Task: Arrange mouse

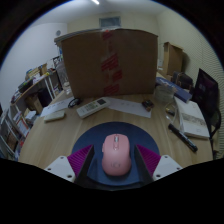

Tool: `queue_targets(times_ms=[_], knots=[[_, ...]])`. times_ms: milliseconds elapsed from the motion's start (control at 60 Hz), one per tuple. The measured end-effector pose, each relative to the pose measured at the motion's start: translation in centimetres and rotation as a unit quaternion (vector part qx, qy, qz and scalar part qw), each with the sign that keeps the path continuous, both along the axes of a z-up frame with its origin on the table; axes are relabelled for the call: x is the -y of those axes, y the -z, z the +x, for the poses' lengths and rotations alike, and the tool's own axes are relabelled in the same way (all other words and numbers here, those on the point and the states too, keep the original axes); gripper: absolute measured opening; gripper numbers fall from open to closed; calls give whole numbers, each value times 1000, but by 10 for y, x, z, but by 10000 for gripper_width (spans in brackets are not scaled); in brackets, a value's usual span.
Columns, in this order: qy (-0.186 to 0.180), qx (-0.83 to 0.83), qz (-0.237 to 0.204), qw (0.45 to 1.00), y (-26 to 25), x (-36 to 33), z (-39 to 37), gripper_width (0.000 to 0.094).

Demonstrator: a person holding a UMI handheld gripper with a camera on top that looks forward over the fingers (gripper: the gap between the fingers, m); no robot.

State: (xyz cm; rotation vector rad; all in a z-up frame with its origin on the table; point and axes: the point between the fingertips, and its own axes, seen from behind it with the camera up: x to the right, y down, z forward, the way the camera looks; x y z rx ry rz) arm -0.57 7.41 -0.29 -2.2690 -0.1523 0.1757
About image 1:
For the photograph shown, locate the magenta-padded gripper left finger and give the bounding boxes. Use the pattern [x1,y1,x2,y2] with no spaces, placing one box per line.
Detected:
[43,143,96,187]

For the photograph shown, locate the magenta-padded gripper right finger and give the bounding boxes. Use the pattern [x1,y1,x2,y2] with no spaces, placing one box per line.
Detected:
[133,143,184,185]

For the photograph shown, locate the pink computer mouse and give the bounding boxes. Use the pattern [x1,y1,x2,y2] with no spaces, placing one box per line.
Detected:
[101,133,133,177]

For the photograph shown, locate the blue mouse pad, black wrist rest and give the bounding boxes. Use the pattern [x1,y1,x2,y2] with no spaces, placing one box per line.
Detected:
[71,121,161,188]

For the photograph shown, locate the black marker pen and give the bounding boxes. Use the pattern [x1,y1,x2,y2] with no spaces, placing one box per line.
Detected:
[167,122,199,153]

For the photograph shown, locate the small white flat device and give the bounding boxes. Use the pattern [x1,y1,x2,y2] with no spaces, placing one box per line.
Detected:
[43,109,67,123]

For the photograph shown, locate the white closed book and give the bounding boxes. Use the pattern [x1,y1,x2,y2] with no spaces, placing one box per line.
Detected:
[173,96,211,140]

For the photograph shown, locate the small dark clip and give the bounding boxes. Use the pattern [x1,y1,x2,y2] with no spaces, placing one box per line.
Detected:
[141,98,156,112]

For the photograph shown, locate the white remote control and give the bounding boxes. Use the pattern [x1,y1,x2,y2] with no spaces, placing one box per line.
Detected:
[75,97,111,120]

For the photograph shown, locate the white paper sheet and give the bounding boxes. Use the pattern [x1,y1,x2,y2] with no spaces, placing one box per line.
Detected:
[105,96,153,119]

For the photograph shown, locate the cluttered shelf unit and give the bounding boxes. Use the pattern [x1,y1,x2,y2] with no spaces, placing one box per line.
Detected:
[0,63,65,162]

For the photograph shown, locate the blue book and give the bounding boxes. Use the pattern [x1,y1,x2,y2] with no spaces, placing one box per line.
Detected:
[155,76,194,103]

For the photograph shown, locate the black office chair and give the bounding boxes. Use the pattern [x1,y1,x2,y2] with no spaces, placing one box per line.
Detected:
[192,67,223,143]

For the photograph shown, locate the large brown cardboard box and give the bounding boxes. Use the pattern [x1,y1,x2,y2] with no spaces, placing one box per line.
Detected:
[60,28,159,99]

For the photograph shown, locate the tall open cardboard box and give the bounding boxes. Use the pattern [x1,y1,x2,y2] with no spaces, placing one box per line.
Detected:
[162,41,185,77]

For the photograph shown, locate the small window above door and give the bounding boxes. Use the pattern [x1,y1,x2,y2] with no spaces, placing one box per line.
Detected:
[98,16,122,29]

